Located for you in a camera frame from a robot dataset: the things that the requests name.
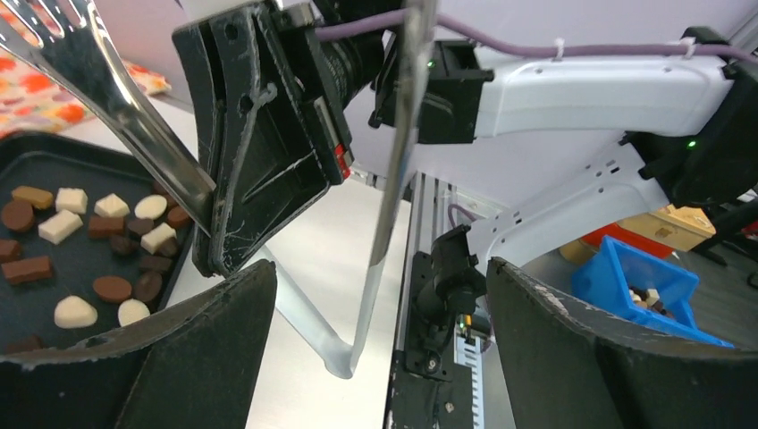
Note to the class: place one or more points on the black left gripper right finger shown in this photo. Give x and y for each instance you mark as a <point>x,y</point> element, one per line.
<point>568,364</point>

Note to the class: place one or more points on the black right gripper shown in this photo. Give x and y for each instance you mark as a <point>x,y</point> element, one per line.
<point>268,99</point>

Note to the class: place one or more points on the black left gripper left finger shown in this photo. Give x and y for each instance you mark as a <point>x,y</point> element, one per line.
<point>192,365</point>

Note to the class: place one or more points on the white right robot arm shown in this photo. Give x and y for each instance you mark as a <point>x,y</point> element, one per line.
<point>448,83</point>

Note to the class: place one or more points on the brown oval chocolate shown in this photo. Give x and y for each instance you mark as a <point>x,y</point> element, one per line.
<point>112,289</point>

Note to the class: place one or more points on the large white oval chocolate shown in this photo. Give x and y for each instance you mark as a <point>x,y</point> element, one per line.
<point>74,312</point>

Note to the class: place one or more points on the black chocolate tray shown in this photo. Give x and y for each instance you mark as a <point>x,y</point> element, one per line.
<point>51,162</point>

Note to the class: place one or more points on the white square chocolate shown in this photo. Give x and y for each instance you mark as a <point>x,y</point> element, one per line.
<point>71,199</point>

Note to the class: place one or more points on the white rectangular chocolate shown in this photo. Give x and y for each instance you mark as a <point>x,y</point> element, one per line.
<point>59,227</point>

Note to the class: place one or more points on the dark round chocolate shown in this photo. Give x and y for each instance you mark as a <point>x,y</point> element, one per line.
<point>18,216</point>

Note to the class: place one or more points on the blue plastic bin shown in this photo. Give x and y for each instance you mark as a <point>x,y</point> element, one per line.
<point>642,289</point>

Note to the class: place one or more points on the floral orange cloth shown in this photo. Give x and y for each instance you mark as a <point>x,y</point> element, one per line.
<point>31,101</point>

